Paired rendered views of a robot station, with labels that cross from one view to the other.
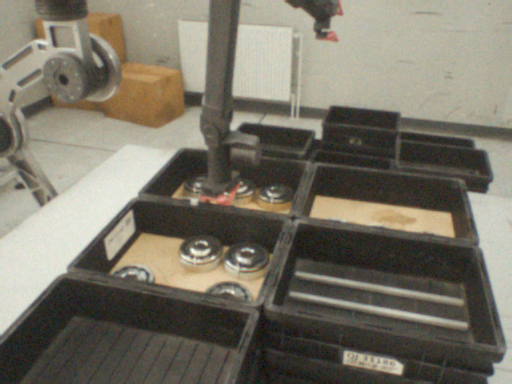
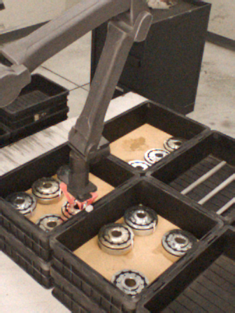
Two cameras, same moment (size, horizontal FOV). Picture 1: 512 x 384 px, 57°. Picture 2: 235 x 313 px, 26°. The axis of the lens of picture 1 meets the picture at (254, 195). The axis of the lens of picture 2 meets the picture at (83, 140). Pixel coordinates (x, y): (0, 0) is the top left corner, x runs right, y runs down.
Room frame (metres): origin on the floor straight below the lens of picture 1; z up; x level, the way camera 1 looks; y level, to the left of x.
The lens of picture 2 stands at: (0.45, 1.08, 1.87)
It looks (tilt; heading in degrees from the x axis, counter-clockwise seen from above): 33 degrees down; 299
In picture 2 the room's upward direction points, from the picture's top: 2 degrees clockwise
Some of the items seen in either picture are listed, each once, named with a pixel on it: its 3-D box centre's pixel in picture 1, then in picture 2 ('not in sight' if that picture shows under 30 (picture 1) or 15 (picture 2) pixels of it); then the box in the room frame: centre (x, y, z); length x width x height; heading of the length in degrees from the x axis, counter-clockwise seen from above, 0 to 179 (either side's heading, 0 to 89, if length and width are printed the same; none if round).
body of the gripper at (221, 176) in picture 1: (220, 172); (78, 177); (1.02, 0.08, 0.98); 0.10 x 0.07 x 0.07; 158
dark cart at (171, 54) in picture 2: not in sight; (145, 70); (1.57, -1.74, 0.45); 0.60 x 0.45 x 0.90; 72
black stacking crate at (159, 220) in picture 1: (188, 265); (136, 246); (0.80, 0.14, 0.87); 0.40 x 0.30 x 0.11; 75
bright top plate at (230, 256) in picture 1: (246, 256); (140, 216); (0.85, 0.02, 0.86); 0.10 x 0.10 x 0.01
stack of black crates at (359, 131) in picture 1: (357, 154); not in sight; (2.41, -0.59, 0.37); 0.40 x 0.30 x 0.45; 72
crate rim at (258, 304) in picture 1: (187, 246); (138, 233); (0.80, 0.14, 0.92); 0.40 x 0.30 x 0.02; 75
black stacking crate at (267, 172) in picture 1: (230, 197); (63, 195); (1.09, 0.07, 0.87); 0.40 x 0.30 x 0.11; 75
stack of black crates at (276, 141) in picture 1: (270, 176); not in sight; (2.15, -0.08, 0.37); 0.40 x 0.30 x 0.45; 72
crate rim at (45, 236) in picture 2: (229, 181); (63, 183); (1.09, 0.07, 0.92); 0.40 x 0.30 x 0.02; 75
